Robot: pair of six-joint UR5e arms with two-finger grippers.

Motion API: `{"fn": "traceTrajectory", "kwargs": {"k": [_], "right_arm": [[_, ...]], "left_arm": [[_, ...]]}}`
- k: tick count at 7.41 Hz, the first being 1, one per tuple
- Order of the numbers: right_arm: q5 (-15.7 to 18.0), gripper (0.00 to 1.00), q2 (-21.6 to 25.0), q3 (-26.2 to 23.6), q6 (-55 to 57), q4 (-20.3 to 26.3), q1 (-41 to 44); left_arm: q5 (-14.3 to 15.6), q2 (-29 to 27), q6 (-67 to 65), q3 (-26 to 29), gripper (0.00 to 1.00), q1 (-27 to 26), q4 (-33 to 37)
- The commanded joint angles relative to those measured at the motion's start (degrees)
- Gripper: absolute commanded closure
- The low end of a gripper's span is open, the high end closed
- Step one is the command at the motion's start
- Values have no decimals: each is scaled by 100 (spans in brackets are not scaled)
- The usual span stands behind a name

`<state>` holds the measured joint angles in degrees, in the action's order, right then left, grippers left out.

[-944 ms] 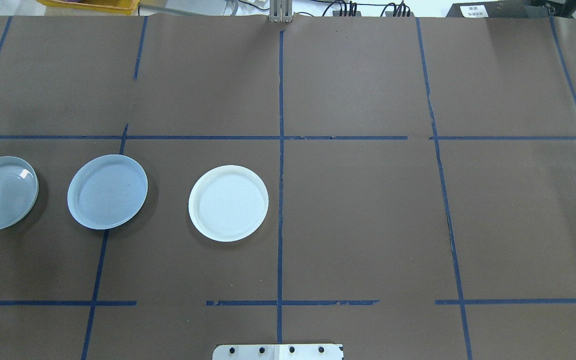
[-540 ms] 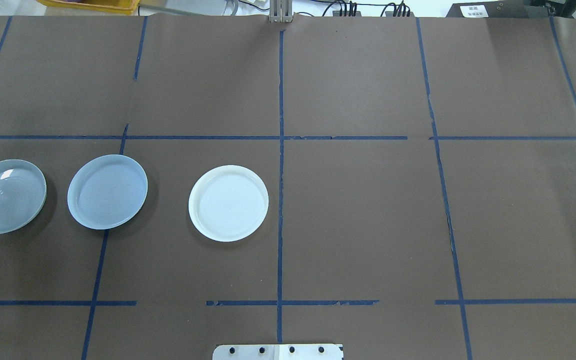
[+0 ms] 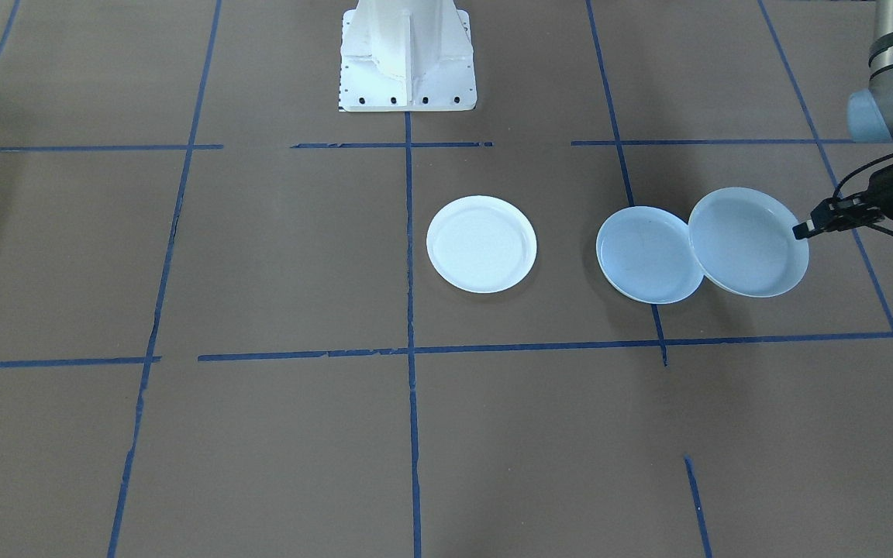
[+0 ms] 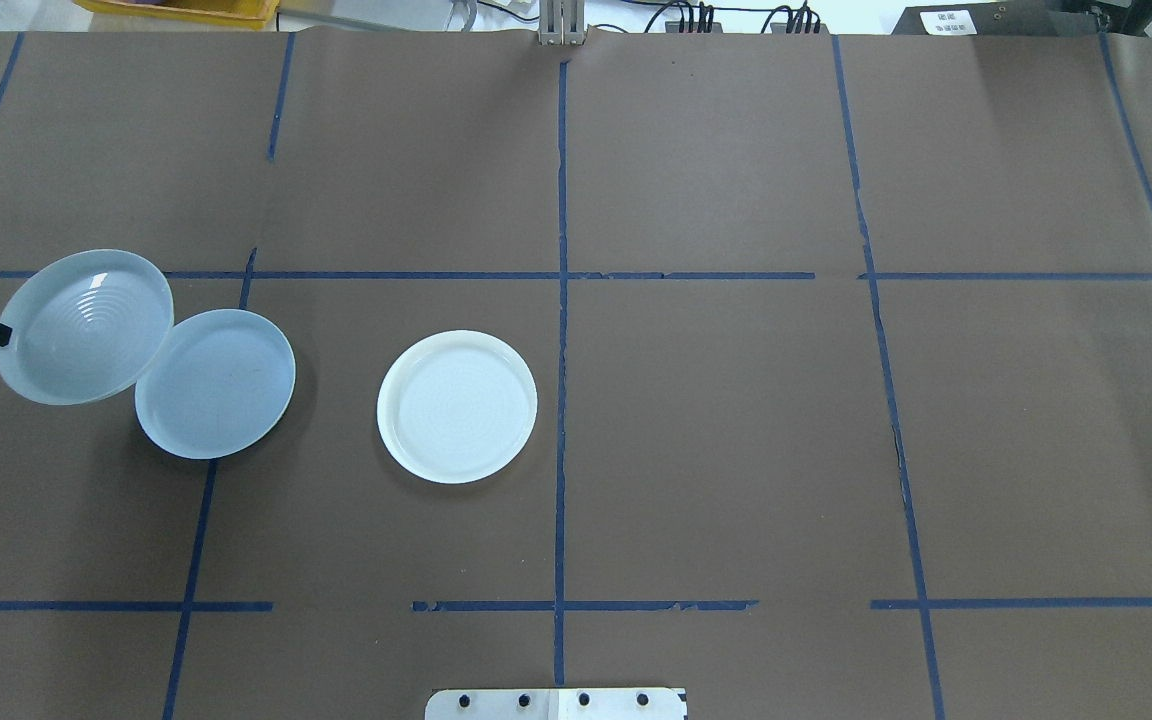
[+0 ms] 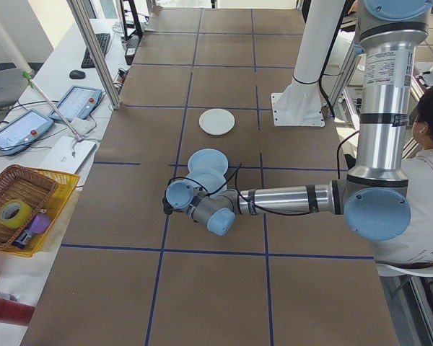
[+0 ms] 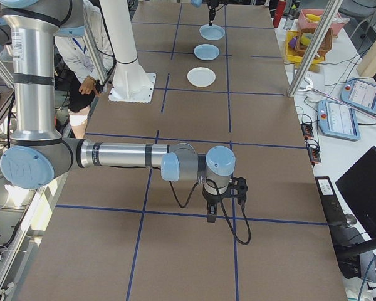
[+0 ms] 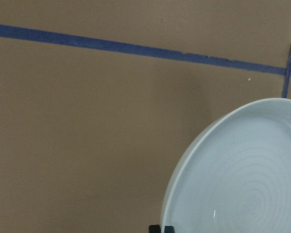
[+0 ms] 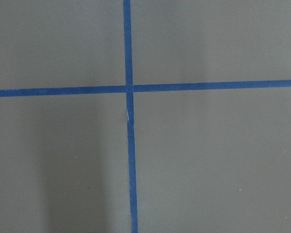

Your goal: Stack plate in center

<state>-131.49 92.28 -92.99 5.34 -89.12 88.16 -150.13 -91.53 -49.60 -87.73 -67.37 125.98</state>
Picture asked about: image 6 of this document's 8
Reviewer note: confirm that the pink plastic basket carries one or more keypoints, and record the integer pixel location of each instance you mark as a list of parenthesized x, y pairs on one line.
[(340, 25)]

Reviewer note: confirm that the white plate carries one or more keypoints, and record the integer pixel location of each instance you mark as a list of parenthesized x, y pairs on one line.
[(201, 76)]

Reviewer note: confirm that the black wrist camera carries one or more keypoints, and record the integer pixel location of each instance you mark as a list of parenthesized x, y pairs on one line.
[(239, 186)]

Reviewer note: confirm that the clear plastic bottle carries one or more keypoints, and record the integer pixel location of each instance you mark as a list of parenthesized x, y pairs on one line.
[(288, 22)]

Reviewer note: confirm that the thin metal rod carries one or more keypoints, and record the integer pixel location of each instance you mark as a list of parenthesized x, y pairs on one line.
[(332, 97)]

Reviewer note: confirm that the grey cloth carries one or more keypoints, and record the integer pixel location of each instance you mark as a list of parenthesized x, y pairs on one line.
[(313, 99)]

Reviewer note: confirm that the yellow banana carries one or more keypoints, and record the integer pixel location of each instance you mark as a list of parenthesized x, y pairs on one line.
[(313, 17)]

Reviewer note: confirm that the black laptop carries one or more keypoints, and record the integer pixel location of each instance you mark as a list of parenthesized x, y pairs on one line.
[(366, 194)]

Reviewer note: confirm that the yellow-green tape roll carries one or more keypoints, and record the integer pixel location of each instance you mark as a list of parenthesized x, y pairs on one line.
[(304, 35)]

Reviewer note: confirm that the white plastic hook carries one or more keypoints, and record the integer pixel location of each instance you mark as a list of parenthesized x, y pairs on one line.
[(311, 84)]

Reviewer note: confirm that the light blue plate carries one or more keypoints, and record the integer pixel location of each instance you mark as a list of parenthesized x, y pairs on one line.
[(206, 52), (211, 34)]

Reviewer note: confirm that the aluminium frame post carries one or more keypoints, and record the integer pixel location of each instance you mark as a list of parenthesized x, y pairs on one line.
[(0, 69), (95, 59), (314, 47)]

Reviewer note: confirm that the brown wicker basket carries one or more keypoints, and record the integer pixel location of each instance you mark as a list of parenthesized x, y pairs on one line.
[(326, 44)]

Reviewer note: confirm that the black computer case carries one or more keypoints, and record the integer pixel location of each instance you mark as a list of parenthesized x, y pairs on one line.
[(329, 200)]

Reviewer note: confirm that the seated person in grey hoodie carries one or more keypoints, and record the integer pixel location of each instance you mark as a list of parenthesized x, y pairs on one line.
[(65, 56)]

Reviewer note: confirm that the blue teach pendant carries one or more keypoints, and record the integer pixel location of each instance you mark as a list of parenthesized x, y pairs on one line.
[(338, 120), (362, 94)]

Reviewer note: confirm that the red cylinder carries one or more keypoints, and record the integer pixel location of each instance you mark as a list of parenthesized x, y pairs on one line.
[(279, 14)]

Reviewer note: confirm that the yellow plastic basket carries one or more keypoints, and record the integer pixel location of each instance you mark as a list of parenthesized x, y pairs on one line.
[(293, 54)]

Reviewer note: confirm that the grey office chair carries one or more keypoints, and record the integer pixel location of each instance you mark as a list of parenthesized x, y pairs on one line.
[(357, 7)]

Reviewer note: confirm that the dark side table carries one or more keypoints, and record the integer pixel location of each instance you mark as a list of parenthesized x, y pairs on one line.
[(0, 122)]

